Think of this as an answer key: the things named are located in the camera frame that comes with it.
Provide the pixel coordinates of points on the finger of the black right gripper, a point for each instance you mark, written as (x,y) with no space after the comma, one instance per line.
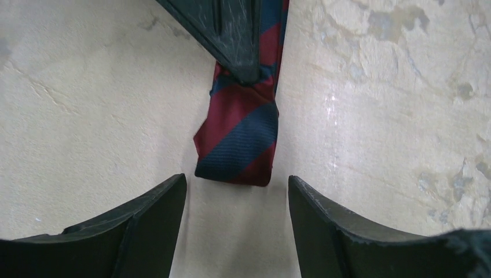
(227,29)

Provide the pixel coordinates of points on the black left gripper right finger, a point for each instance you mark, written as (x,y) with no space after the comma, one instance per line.
(333,241)

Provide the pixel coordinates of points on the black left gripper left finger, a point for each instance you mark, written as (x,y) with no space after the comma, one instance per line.
(136,239)

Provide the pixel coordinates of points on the red navy striped tie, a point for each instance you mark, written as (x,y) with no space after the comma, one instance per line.
(236,143)

